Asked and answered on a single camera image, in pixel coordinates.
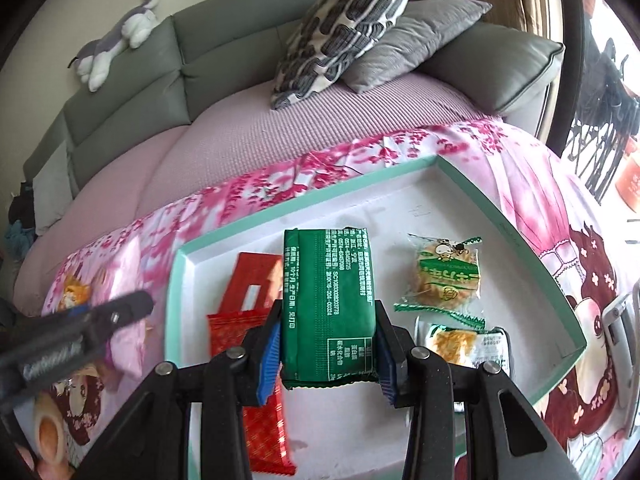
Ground shiny red patterned snack packet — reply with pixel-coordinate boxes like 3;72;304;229
206;310;297;476

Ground light grey cushion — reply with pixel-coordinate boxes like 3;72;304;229
32;142;73;233

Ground grey white plush toy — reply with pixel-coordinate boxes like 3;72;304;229
67;0;161;93

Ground dark green snack packet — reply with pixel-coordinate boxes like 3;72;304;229
280;227;379;391

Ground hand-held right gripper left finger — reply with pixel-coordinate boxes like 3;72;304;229
70;300;286;480

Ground beige jelly cup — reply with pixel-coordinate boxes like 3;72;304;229
32;392;71;466

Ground dark clothes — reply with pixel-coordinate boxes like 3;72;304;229
7;180;36;231

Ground clear green-label cake packet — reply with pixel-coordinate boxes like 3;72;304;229
394;232;487;331

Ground dark window frame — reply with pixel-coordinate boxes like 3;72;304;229
545;0;596;151

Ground green and white snack packet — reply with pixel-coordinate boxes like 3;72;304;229
415;316;511;376

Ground pink ribbed sofa cover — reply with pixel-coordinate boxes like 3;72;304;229
12;72;496;311

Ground grey pillow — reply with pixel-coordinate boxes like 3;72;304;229
342;0;493;95

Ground teal cloth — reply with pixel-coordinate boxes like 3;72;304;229
4;220;36;261

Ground black white patterned pillow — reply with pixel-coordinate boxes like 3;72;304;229
270;0;413;111

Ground orange bucket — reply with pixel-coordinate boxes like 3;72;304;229
615;140;640;206

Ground teal shallow cardboard box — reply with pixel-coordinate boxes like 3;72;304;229
164;154;588;480

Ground black folding chair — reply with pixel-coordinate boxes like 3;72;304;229
565;35;640;201

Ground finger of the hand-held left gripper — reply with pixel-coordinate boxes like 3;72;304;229
87;290;155;333
60;301;101;321

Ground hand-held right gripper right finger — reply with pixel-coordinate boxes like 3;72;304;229
372;300;583;480

